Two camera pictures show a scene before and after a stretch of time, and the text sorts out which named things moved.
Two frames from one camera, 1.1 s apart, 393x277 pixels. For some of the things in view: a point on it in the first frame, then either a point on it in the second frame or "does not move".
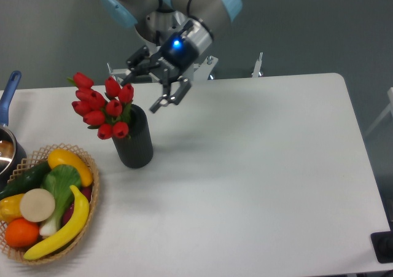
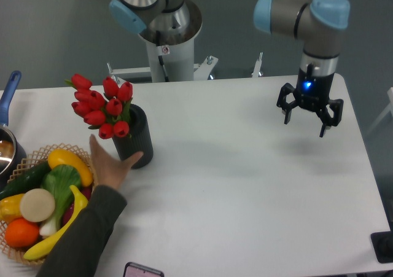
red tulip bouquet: [110, 116] does not move
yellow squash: [62, 156] does not move
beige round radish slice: [37, 205] does not move
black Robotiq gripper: [177, 54] -> [312, 93]
